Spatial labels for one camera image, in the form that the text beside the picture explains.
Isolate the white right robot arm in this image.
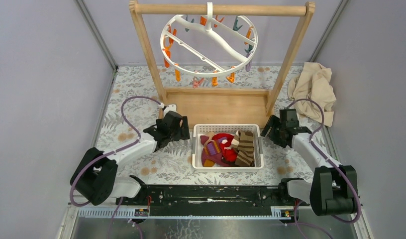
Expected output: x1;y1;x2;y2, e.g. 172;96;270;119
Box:
260;109;361;217

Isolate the beige crumpled cloth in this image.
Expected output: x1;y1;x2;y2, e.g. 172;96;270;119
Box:
288;62;336;127

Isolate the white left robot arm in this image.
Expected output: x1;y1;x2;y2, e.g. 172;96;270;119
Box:
70;111;190;207

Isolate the red santa bear sock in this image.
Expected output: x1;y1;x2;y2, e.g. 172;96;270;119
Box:
212;133;234;144

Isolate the beige maroon toe sock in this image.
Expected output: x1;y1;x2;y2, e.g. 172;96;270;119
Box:
200;132;215;145

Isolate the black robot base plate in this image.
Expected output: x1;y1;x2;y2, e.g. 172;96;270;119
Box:
116;185;296;211

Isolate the white round clip hanger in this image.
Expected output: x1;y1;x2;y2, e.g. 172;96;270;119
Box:
159;2;259;86

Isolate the small red sock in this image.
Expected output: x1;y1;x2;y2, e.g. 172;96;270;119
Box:
220;143;237;164

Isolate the floral patterned table mat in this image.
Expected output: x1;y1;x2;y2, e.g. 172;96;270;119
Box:
96;65;336;185

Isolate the purple orange striped sock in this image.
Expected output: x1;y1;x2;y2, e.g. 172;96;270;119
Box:
201;140;229;167

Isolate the wooden hanger stand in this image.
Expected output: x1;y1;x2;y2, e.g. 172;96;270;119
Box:
129;0;315;126

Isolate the grey cable duct rail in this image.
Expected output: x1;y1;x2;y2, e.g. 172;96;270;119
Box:
78;207;294;220

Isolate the orange clothes peg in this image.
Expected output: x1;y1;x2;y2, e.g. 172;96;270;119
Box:
162;46;171;68
175;68;181;82
225;66;235;83

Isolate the teal clothes peg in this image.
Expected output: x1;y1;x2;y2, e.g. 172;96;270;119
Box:
244;42;254;54

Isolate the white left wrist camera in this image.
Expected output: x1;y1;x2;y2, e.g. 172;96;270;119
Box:
159;103;177;118

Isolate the white plastic basket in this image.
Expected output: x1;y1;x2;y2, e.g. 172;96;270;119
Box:
192;124;264;172

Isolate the brown beige striped sock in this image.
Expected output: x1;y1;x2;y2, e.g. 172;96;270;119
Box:
231;130;254;167

